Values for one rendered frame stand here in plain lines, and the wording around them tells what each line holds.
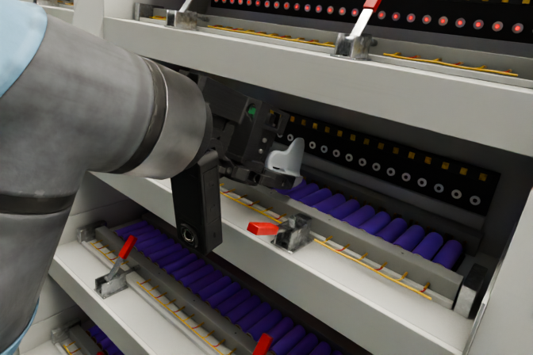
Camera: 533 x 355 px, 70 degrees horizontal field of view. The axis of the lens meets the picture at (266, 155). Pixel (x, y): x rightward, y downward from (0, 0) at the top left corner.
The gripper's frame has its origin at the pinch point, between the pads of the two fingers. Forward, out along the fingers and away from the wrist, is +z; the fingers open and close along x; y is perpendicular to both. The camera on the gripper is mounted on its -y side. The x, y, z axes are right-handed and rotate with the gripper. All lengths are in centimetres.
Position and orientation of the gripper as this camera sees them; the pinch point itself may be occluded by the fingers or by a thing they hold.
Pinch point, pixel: (281, 177)
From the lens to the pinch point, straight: 49.1
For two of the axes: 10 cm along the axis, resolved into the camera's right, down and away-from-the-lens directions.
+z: 5.4, 1.6, 8.2
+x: -7.7, -3.0, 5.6
